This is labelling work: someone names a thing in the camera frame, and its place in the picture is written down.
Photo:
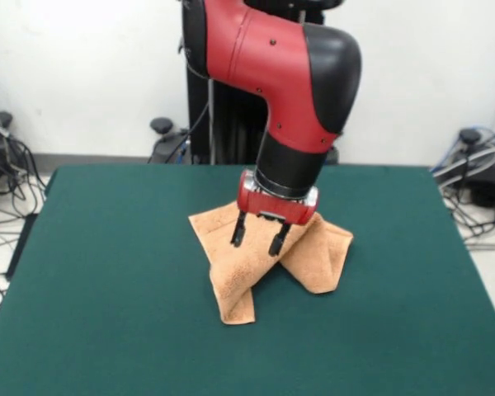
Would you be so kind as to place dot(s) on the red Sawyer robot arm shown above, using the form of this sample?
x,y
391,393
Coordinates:
x,y
272,62

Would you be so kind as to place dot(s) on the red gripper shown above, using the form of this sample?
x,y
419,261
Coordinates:
x,y
272,206

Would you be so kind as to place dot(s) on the tan terry towel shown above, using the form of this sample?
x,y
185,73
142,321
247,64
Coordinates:
x,y
239,272

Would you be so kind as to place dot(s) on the dark green tablecloth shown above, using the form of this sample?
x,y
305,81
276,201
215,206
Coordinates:
x,y
375,288

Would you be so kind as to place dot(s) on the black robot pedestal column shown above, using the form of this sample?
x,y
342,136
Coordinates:
x,y
231,123

